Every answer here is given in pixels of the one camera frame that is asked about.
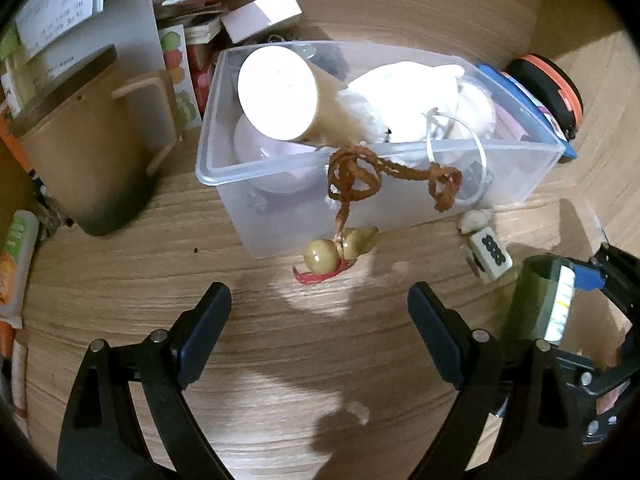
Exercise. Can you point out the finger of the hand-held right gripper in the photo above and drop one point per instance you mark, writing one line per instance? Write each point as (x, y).
(575, 365)
(587, 276)

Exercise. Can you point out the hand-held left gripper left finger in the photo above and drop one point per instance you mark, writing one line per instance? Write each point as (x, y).
(200, 330)

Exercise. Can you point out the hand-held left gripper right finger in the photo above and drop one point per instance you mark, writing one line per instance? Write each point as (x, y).
(440, 340)

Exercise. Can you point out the olive green cylinder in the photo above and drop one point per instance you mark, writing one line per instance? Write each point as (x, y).
(535, 295)

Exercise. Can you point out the mahjong tile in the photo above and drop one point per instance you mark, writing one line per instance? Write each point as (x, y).
(492, 250)

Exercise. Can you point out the clear plastic storage box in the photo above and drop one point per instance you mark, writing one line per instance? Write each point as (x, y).
(280, 220)

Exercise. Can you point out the white face mask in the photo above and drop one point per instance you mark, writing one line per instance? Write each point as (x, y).
(400, 95)

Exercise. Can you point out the white cylinder jar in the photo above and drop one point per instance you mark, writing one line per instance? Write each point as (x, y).
(277, 90)

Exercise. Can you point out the small white shell piece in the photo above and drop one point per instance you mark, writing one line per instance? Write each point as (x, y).
(475, 220)

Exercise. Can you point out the pink flat item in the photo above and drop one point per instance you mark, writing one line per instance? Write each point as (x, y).
(510, 122)

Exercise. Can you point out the white red packet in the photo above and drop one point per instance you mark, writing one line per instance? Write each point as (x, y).
(19, 380)

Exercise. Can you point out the orange green tube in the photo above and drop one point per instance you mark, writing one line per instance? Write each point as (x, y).
(20, 260)

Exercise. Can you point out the black orange round case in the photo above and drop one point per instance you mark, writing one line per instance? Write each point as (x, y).
(550, 85)

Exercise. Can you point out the brown mug with lid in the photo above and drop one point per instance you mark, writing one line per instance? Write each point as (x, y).
(85, 160)

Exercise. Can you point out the blue zip pouch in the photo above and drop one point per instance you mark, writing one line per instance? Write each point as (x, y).
(500, 77)

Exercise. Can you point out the fruit sticker sheet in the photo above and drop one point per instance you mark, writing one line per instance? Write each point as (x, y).
(175, 70)

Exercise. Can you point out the orange book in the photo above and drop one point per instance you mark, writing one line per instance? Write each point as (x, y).
(10, 145)

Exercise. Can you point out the white pink cardboard box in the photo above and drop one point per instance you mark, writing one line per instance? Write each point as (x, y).
(260, 15)

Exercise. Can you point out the stack of paper packets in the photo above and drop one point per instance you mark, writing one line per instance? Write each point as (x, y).
(190, 5)

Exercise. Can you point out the green white packet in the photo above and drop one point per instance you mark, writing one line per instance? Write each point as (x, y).
(10, 45)

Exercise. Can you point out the white printed paper booklet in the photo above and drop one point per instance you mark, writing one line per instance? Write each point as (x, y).
(55, 10)

